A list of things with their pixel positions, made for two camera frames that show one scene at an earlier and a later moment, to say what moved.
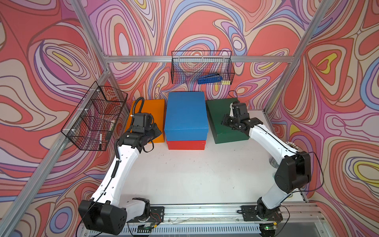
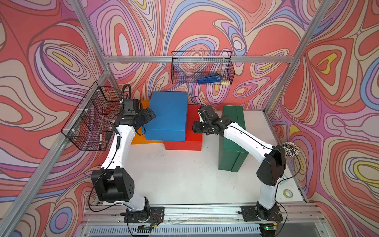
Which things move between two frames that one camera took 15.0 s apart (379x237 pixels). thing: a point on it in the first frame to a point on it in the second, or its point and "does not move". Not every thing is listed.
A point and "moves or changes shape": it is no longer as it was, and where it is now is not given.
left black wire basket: [91, 125] does not move
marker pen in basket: [100, 141] does not move
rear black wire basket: [188, 66] does not move
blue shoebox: [186, 117] moves or changes shape
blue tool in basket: [209, 79] does not move
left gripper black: [156, 130] to [146, 117]
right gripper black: [224, 121] to [196, 129]
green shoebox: [216, 109] moves or changes shape
